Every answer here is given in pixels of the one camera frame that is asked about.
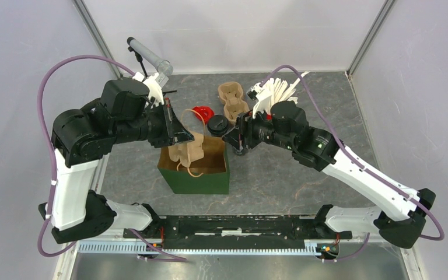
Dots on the brown cardboard cup carrier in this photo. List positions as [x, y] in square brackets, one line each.
[231, 95]

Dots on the grey microphone on stand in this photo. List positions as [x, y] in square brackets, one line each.
[163, 68]

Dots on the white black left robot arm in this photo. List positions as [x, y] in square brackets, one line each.
[127, 111]

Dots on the single brown cup carrier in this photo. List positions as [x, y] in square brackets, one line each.
[188, 152]

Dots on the green bag holder block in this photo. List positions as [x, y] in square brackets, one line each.
[197, 181]

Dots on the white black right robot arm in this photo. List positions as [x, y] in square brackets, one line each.
[399, 212]

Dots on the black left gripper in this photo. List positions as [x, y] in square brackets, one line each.
[174, 131]

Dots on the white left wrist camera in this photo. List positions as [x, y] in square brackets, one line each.
[154, 83]

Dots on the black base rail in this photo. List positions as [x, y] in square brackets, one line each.
[239, 231]

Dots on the dark translucent cup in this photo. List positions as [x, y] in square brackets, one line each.
[240, 152]
[218, 125]

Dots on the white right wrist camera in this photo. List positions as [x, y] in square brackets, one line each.
[262, 95]

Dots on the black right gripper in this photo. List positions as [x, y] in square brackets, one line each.
[235, 137]

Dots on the brown paper bag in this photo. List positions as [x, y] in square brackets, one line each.
[210, 144]

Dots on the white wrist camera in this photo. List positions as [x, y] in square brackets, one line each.
[154, 83]
[262, 95]

